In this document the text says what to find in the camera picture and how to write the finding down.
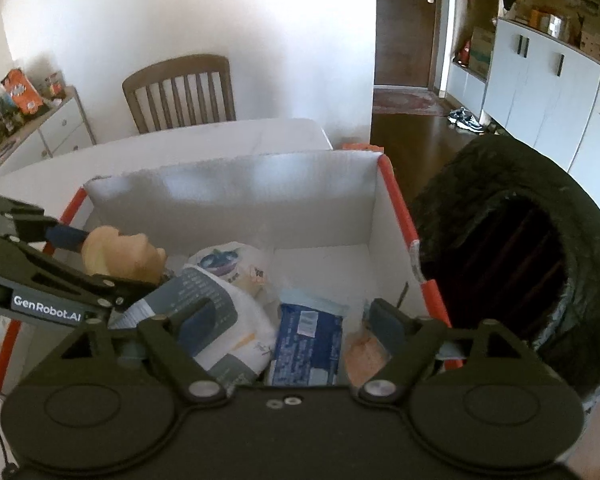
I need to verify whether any pair of sneakers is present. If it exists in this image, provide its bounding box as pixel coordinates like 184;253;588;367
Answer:
455;115;487;134

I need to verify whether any cardboard box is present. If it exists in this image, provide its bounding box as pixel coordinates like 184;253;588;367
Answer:
467;27;496;77

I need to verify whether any black fuzzy chair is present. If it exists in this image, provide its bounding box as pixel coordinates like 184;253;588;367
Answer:
409;135;600;412

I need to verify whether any brown wooden chair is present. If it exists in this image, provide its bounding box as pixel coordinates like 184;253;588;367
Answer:
122;54;237;135

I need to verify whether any orange snack bag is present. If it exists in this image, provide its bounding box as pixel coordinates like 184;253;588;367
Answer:
0;67;44;117

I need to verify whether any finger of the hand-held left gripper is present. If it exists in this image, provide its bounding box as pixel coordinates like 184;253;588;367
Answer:
0;191;89;257
0;233;159;312

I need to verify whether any white marble desktop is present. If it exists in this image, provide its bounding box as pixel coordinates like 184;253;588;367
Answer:
0;119;334;480

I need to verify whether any white tissue pack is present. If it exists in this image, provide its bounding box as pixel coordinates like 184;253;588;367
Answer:
112;265;278;389

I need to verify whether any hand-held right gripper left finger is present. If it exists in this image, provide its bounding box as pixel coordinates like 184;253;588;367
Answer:
61;296;230;406

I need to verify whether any small food jar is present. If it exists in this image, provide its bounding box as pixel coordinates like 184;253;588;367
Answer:
42;72;67;99

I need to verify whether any white snack wrapper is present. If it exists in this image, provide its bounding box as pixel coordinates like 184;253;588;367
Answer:
344;327;397;387

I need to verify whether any white sideboard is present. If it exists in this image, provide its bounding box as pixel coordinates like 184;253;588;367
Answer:
0;85;97;182

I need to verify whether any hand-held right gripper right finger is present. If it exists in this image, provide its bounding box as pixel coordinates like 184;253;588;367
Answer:
356;298;539;407

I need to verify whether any blueberry print snack packet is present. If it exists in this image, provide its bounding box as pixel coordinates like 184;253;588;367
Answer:
187;242;272;307

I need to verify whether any white and wood wall cabinet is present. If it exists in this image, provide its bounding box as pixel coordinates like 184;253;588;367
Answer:
445;0;600;176

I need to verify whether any brown wooden door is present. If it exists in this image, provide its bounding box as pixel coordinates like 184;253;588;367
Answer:
375;0;442;87

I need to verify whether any yellow duck toy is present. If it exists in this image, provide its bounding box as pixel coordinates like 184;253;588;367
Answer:
82;226;167;287

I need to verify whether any blue wet wipes packet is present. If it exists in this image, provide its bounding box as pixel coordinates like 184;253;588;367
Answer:
265;289;351;387

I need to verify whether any red shoe box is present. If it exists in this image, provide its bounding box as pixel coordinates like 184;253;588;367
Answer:
0;142;466;397

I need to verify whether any patterned door mat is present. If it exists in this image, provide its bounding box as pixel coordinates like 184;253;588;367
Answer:
372;87;449;116

